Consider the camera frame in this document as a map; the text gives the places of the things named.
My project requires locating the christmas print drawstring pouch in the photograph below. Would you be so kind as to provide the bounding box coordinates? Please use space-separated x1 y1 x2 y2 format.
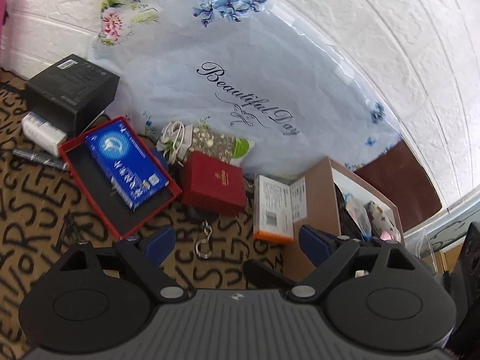
366 202 401 242

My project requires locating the dark brown leather pouch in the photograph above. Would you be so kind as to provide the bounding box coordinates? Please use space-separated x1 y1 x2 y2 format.
334 184 361 239

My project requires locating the beige cardboard storage box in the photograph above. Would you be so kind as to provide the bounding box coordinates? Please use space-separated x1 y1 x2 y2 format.
282 156 406 284

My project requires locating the metal hook carabiner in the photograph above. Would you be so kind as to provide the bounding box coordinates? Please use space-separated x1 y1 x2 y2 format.
194 220 213 259

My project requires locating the orange white medicine box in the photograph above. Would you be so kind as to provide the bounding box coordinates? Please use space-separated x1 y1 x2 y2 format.
253 175 308 245

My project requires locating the blue card box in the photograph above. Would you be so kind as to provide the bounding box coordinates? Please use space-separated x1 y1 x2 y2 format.
85 120 169 211

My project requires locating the red gift box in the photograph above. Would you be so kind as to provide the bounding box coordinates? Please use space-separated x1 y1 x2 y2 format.
181 151 247 217

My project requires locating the dark brown wooden board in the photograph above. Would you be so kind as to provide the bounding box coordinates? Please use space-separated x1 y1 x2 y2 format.
355 141 442 231

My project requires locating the letter patterned table cloth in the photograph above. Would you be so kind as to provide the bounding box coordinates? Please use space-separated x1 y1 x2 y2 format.
1 72 284 359

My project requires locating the red tray lid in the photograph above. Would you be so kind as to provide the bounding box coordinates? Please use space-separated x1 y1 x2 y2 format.
59 116 182 240

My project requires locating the snack packet with green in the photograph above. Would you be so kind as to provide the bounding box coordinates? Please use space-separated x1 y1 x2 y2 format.
184 125 256 167

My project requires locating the black pen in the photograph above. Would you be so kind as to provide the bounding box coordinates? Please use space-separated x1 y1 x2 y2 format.
11 149 68 172

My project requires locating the small white box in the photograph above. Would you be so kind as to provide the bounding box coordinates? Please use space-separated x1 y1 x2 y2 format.
21 112 68 158

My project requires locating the black cardboard box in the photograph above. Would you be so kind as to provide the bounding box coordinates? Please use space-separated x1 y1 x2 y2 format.
25 54 120 137

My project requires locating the floral Beautiful Day plastic bag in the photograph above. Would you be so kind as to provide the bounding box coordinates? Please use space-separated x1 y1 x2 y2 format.
89 0 401 180

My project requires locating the pink thermos bottle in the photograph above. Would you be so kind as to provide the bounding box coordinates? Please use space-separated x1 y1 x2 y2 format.
0 0 7 29

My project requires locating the white coiled cable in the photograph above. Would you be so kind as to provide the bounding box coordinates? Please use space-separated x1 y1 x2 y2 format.
155 120 195 166

